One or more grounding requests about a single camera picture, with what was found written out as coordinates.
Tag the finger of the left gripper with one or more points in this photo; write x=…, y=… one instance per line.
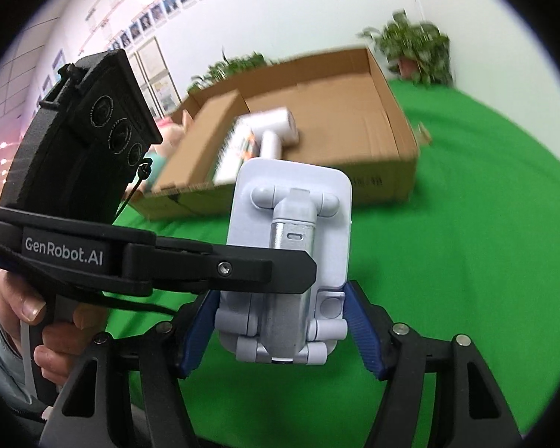
x=181, y=265

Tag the green white medicine box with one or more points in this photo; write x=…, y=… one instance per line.
x=239, y=146

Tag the left potted green plant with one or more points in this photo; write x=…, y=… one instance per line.
x=226, y=68

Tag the white hair dryer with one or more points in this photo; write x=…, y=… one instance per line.
x=272, y=130

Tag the large open cardboard tray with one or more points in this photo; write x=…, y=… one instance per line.
x=346, y=116

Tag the person's left hand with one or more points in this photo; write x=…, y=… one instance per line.
x=62, y=341

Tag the small items behind tray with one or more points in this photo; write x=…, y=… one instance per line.
x=423, y=135

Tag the white folding phone stand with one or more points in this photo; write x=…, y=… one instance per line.
x=295, y=220

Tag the framed certificates on wall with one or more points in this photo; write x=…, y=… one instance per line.
x=154, y=79

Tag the potted green plant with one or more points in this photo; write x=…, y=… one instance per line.
x=415, y=51
x=226, y=68

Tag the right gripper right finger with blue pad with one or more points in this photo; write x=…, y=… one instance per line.
x=370, y=327

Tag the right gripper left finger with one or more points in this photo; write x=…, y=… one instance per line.
x=197, y=321

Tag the grey jacket sleeve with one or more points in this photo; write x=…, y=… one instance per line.
x=22, y=407

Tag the right potted green plant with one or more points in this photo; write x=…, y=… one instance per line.
x=415, y=51

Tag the long brown cardboard box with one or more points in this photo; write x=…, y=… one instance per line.
x=192, y=161

